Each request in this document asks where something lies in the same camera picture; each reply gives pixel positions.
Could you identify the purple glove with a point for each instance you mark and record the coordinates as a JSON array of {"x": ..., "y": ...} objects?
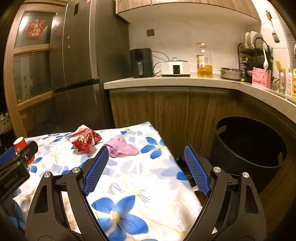
[{"x": 118, "y": 146}]

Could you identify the wooden lower cabinets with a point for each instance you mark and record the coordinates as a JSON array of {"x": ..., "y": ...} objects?
[{"x": 188, "y": 116}]

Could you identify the hanging spatula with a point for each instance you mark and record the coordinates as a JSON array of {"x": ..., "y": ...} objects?
[{"x": 274, "y": 34}]

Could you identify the blue gloved operator hand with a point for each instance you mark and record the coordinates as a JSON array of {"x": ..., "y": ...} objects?
[{"x": 17, "y": 216}]

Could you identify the cooking oil bottle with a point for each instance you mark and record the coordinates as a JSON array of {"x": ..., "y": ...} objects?
[{"x": 204, "y": 61}]

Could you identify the beer can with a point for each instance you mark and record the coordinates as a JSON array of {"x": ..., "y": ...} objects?
[{"x": 282, "y": 78}]

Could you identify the white soap bottle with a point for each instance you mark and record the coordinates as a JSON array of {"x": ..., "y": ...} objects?
[{"x": 289, "y": 82}]

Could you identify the wooden glass door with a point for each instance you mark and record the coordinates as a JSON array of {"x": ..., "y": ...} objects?
[{"x": 27, "y": 82}]

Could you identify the wooden upper cabinet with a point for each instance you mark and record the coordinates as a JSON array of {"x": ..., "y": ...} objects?
[{"x": 136, "y": 11}]

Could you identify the dark grey refrigerator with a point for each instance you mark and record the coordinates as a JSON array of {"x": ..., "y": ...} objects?
[{"x": 89, "y": 46}]

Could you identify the yellow detergent bottle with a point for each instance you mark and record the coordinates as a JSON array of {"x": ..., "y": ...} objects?
[{"x": 294, "y": 84}]

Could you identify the black air fryer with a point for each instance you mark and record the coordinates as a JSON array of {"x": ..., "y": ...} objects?
[{"x": 141, "y": 62}]

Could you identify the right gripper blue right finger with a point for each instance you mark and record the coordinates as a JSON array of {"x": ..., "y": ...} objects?
[{"x": 197, "y": 170}]

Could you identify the steel bowl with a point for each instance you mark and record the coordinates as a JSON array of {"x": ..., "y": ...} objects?
[{"x": 231, "y": 73}]

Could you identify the black round trash bin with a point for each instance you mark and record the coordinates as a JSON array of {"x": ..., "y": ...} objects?
[{"x": 244, "y": 144}]

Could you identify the floral blue white tablecloth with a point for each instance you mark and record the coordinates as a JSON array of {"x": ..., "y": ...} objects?
[{"x": 141, "y": 197}]

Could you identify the red white snack bag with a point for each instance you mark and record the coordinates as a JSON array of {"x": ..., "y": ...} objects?
[{"x": 84, "y": 138}]

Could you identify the white rice cooker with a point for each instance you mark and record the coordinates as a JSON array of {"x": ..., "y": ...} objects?
[{"x": 175, "y": 67}]

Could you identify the black dish rack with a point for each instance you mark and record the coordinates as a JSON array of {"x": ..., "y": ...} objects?
[{"x": 251, "y": 56}]

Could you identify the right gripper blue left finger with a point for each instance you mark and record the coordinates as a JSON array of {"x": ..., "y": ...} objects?
[{"x": 93, "y": 169}]

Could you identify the pink utensil basket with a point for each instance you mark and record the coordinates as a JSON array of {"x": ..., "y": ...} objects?
[{"x": 261, "y": 78}]

